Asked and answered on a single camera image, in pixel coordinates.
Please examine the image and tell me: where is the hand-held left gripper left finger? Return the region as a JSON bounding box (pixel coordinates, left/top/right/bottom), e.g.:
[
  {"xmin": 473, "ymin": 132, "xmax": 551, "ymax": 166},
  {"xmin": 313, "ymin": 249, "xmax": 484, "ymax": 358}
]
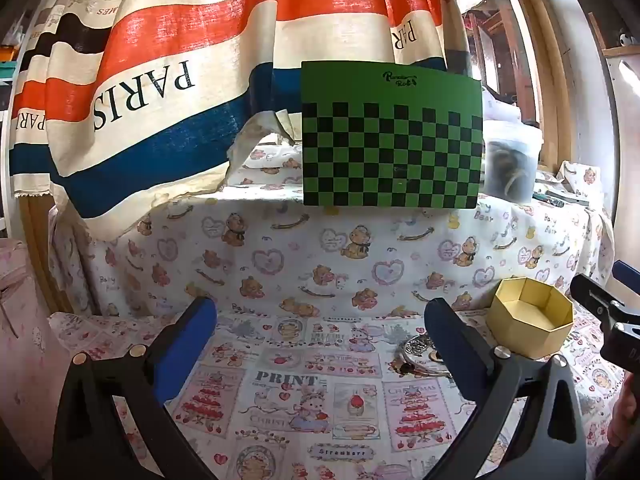
[{"xmin": 52, "ymin": 296, "xmax": 218, "ymax": 480}]

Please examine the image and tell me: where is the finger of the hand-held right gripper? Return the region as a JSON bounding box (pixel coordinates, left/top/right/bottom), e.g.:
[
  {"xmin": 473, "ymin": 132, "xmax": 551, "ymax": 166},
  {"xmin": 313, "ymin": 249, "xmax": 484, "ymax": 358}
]
[
  {"xmin": 613, "ymin": 260, "xmax": 640, "ymax": 292},
  {"xmin": 570, "ymin": 272, "xmax": 640, "ymax": 332}
]

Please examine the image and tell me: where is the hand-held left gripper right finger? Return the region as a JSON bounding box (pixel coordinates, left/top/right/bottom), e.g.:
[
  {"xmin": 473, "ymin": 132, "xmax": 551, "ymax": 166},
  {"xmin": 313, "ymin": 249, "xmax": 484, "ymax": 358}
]
[{"xmin": 423, "ymin": 298, "xmax": 589, "ymax": 480}]

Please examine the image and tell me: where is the silver ornate jewelry piece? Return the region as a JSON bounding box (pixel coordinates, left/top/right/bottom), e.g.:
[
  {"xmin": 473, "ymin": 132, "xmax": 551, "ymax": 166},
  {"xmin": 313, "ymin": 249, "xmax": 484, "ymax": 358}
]
[{"xmin": 398, "ymin": 334, "xmax": 453, "ymax": 377}]

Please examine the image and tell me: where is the gold octagonal box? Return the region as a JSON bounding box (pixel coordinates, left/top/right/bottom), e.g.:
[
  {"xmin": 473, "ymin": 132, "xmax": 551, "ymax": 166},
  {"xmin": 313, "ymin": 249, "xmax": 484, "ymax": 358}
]
[{"xmin": 486, "ymin": 277, "xmax": 574, "ymax": 360}]

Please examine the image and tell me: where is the person's right hand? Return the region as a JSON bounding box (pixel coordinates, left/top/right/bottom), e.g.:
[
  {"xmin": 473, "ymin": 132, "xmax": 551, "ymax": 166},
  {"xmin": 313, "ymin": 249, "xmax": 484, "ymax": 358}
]
[{"xmin": 606, "ymin": 372, "xmax": 640, "ymax": 461}]

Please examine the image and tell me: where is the black flat tool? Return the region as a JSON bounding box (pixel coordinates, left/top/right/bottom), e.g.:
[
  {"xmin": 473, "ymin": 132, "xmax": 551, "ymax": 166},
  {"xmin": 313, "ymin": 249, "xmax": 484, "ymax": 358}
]
[{"xmin": 545, "ymin": 187, "xmax": 592, "ymax": 207}]

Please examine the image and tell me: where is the patchwork print tablecloth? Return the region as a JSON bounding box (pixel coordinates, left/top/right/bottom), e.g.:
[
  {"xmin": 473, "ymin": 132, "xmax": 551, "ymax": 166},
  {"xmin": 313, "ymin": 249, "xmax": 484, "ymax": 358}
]
[{"xmin": 47, "ymin": 290, "xmax": 640, "ymax": 480}]

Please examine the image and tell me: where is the bear print cloth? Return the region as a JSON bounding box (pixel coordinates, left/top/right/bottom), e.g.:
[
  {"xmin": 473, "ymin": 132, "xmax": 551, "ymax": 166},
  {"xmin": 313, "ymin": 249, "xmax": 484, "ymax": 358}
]
[{"xmin": 47, "ymin": 139, "xmax": 617, "ymax": 322}]

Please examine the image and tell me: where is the clear plastic tub white lid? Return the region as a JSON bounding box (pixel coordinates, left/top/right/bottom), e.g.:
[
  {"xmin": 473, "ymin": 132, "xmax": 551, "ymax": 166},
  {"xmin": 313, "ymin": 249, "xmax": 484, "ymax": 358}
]
[{"xmin": 482, "ymin": 120, "xmax": 545, "ymax": 205}]

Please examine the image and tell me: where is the pink cloth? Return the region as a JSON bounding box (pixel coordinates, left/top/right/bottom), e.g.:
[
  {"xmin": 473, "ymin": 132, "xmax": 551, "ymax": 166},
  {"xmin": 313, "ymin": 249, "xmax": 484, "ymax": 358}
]
[{"xmin": 0, "ymin": 237, "xmax": 72, "ymax": 480}]

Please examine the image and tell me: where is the green checkerboard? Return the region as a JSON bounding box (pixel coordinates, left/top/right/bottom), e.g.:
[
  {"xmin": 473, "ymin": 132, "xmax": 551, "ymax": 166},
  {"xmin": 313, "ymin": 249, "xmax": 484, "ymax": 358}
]
[{"xmin": 301, "ymin": 60, "xmax": 485, "ymax": 210}]

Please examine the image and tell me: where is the striped printed curtain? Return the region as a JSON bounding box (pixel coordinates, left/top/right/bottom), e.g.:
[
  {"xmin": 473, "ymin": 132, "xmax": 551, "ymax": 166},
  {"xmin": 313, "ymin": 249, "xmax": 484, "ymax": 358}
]
[{"xmin": 9, "ymin": 0, "xmax": 472, "ymax": 235}]

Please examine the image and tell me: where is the wooden window frame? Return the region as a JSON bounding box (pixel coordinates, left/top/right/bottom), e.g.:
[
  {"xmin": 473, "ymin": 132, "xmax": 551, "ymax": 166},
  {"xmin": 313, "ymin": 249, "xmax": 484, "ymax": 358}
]
[{"xmin": 492, "ymin": 0, "xmax": 577, "ymax": 176}]

